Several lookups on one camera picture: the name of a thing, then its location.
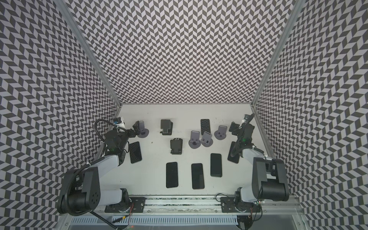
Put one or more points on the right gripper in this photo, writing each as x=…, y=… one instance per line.
x=240, y=128

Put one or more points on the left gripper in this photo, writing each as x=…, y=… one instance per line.
x=136, y=128

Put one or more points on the grey round-base phone stand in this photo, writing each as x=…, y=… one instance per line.
x=143, y=132

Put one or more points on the black phone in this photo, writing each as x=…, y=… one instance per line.
x=234, y=159
x=135, y=152
x=205, y=126
x=171, y=175
x=216, y=165
x=197, y=176

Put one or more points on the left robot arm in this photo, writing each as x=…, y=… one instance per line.
x=81, y=192

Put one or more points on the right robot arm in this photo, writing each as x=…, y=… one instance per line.
x=269, y=180

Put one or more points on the grey round stand far right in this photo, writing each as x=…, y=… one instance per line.
x=220, y=134

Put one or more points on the black rectangular phone stand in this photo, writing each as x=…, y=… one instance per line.
x=167, y=127

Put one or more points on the grey round stand centre-right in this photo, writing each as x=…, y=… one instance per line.
x=206, y=139

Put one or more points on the grey round stand centre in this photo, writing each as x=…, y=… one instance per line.
x=194, y=141

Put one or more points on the black folding phone stand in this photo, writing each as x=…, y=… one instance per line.
x=176, y=146

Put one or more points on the white ribbed vent strip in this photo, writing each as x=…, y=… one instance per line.
x=176, y=220

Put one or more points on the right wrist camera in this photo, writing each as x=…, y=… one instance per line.
x=246, y=117

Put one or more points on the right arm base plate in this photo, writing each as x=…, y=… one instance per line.
x=233, y=205

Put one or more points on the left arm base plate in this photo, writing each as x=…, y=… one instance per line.
x=135, y=205

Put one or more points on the aluminium front rail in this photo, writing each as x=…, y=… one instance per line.
x=210, y=205

